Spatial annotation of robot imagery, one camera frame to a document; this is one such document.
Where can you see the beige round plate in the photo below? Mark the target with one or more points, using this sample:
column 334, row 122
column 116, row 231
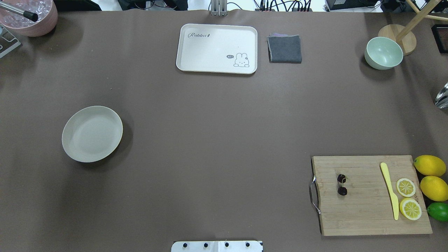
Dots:
column 92, row 134

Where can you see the bamboo cutting board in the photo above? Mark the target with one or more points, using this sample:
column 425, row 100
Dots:
column 366, row 210

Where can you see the white cup rack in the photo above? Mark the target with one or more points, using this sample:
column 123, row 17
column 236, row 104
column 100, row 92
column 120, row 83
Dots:
column 8, row 42

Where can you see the mint green bowl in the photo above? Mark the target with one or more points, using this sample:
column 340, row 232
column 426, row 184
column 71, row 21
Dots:
column 382, row 53

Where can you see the green lime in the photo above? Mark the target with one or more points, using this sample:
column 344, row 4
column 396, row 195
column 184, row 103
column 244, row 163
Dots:
column 438, row 211

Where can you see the metal handle black tip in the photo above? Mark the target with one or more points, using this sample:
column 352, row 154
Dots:
column 27, row 14

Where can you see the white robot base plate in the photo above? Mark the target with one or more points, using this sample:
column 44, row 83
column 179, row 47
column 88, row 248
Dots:
column 218, row 246

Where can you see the metal scoop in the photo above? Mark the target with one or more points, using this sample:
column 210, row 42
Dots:
column 441, row 100

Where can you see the white rabbit tray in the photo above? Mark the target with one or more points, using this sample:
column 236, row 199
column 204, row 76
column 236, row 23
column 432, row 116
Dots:
column 217, row 49

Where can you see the yellow plastic knife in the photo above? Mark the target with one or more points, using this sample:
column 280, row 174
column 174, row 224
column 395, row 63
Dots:
column 393, row 197

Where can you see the pink bowl with ice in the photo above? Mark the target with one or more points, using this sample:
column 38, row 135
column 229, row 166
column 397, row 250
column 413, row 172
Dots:
column 47, row 13

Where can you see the grey folded cloth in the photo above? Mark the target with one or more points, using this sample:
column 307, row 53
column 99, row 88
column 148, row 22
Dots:
column 284, row 48

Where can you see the whole yellow lemon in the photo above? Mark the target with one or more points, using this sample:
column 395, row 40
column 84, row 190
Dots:
column 429, row 165
column 434, row 188

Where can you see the wooden mug tree stand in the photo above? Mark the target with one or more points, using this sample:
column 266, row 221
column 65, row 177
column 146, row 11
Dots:
column 403, row 35

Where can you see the lemon half slice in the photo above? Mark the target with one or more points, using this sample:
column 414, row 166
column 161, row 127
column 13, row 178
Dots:
column 406, row 187
column 410, row 208

